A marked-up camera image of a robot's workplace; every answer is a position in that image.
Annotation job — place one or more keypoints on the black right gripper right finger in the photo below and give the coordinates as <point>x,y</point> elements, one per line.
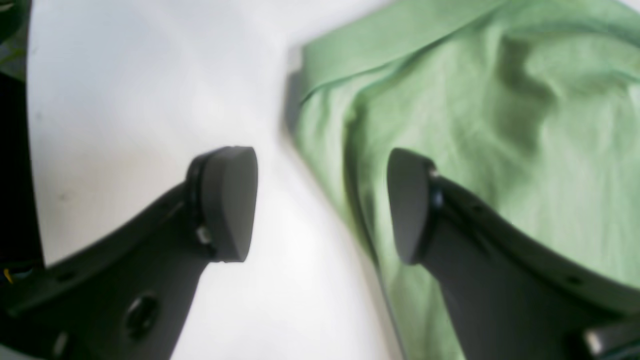
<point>507,296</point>

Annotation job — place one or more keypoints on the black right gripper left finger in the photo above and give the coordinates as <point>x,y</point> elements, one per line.
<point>127,296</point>

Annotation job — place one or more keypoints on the green T-shirt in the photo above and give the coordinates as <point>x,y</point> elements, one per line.
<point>532,105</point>

